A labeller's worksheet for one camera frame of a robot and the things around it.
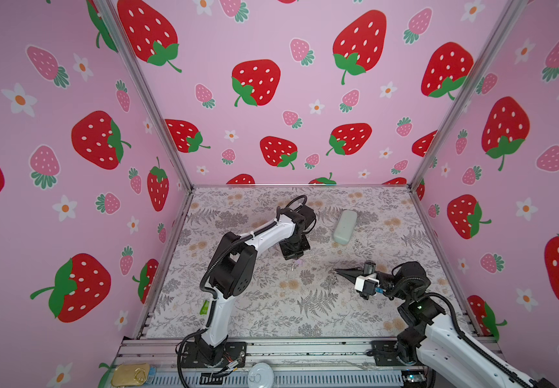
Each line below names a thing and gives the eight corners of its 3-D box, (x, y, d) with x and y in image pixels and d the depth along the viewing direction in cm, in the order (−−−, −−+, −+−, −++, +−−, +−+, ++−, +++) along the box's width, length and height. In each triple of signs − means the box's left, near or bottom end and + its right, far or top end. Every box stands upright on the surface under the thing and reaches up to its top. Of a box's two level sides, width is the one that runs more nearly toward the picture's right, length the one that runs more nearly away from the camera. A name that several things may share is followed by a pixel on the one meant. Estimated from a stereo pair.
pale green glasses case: (331, 241, 103) (332, 236, 100) (340, 212, 113) (342, 207, 111) (349, 246, 101) (350, 242, 98) (356, 217, 112) (358, 212, 109)
